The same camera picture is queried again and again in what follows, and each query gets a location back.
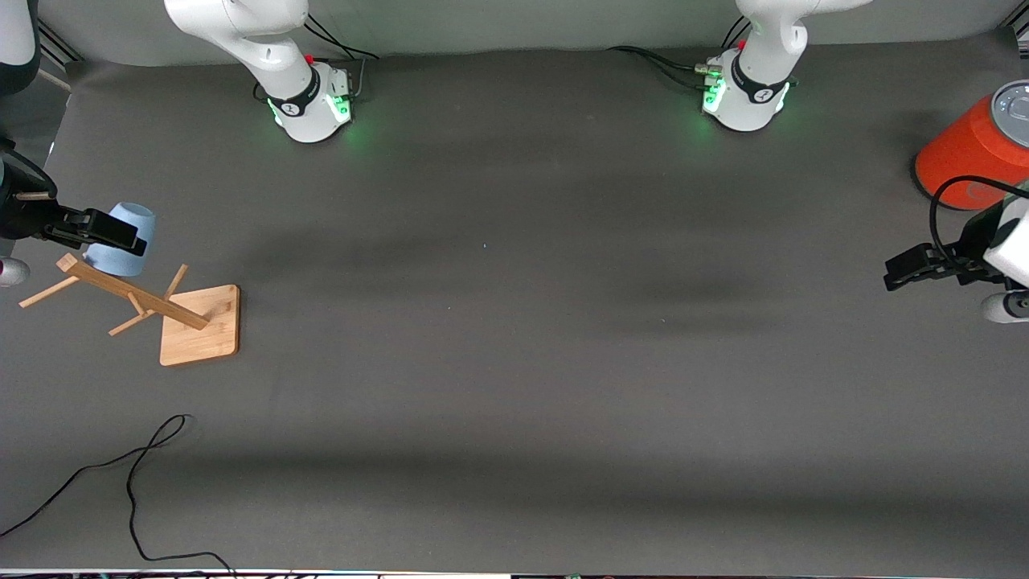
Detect light blue cup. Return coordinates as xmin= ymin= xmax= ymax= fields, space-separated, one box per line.
xmin=83 ymin=202 xmax=157 ymax=278

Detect wooden cup rack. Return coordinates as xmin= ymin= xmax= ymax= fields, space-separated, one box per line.
xmin=18 ymin=253 xmax=241 ymax=368

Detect orange cylindrical can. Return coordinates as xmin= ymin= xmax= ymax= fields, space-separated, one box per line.
xmin=914 ymin=79 xmax=1029 ymax=212

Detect thin black cable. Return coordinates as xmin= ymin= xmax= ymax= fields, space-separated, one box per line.
xmin=0 ymin=414 xmax=239 ymax=579

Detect black right arm base cables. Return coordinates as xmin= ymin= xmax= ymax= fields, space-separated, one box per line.
xmin=253 ymin=12 xmax=380 ymax=103

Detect black arm base cables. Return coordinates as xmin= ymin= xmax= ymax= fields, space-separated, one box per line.
xmin=607 ymin=16 xmax=752 ymax=91
xmin=253 ymin=12 xmax=380 ymax=103

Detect black left arm base cables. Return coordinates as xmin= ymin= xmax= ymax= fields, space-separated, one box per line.
xmin=607 ymin=16 xmax=752 ymax=91

